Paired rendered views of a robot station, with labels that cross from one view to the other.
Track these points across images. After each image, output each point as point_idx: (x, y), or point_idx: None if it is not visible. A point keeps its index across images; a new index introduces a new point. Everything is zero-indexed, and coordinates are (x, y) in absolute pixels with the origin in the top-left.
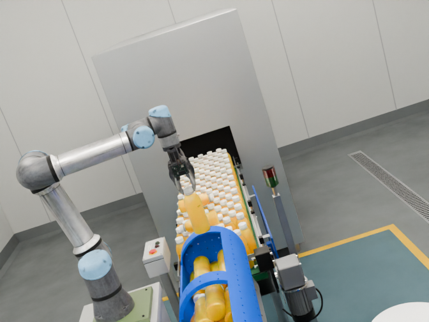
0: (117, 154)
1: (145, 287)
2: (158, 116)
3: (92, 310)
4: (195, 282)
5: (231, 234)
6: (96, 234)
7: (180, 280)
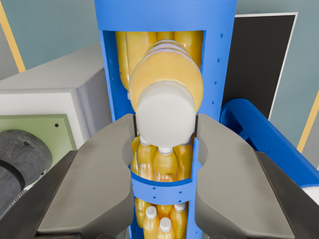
0: None
1: (48, 97)
2: None
3: None
4: (147, 192)
5: (225, 24)
6: None
7: (108, 87)
